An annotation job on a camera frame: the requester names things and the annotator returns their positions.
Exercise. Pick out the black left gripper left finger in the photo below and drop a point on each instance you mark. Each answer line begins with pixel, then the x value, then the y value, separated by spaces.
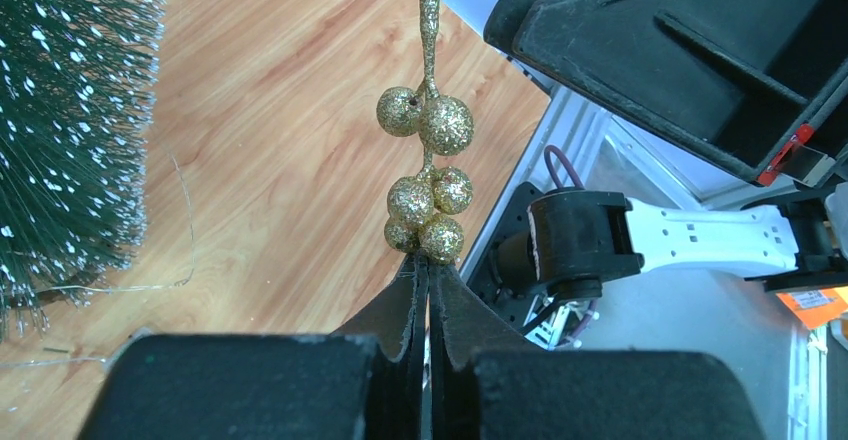
pixel 361 381

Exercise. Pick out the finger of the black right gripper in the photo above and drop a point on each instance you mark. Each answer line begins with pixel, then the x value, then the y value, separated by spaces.
pixel 752 87

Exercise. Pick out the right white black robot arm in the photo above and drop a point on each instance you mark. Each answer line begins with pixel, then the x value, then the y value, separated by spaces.
pixel 789 242

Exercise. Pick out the gold bead garland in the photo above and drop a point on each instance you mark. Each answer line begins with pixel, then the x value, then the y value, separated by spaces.
pixel 422 207

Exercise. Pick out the aluminium frame rail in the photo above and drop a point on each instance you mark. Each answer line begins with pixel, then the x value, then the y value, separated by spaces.
pixel 580 129

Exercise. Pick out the small frosted christmas tree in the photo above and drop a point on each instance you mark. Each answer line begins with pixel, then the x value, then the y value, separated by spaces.
pixel 77 96

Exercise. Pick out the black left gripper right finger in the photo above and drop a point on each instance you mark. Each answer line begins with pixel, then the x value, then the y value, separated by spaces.
pixel 489 382

